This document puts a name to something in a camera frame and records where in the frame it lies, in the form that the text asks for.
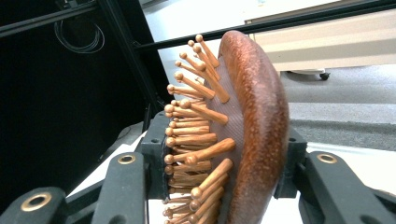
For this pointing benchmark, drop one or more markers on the black metal frame post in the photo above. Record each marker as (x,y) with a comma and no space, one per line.
(130,53)

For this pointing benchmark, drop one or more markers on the wooden hairbrush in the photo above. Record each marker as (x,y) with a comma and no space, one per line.
(258,124)

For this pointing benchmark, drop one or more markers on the black metal frame rail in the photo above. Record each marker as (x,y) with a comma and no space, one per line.
(40,21)

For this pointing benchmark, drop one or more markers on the light wooden cabinet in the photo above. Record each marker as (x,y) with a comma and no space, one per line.
(327,43)

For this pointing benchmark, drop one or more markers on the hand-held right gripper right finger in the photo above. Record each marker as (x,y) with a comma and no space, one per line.
(294,149)

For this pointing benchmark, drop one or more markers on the black metal frame bar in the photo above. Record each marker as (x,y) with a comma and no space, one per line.
(280,26)

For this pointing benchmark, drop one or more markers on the chair base with caster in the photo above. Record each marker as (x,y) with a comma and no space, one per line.
(314,73)

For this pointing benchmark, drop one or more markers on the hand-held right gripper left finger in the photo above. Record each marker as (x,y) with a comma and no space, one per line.
(155,155)

